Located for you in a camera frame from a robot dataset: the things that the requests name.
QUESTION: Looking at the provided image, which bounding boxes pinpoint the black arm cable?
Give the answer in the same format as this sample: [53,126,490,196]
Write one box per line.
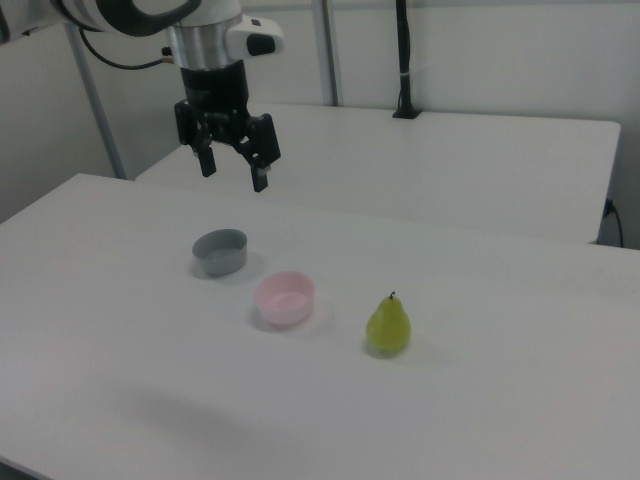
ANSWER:
[77,24,176,71]

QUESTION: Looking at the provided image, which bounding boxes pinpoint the pink bowl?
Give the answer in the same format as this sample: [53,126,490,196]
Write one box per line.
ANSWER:
[253,270,317,329]

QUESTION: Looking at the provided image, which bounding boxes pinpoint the white side table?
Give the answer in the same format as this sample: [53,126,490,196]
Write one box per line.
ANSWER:
[133,102,622,245]

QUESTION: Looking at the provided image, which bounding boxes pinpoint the grey partition post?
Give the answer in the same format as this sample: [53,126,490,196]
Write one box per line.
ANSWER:
[64,22,127,180]
[312,0,347,107]

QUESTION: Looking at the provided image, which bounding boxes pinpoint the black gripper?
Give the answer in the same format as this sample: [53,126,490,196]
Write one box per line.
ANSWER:
[173,60,282,194]

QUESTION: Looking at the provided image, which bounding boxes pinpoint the grey bowl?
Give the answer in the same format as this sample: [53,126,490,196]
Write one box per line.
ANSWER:
[192,228,250,278]

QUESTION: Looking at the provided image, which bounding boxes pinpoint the black camera pole with base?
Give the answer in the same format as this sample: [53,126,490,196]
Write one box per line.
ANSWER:
[391,0,424,120]

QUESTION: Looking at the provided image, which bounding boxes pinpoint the green pear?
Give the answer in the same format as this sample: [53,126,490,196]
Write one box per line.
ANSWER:
[366,290,413,358]

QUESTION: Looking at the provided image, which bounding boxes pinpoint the black wall cable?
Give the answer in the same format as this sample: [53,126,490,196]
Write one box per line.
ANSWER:
[601,197,626,249]

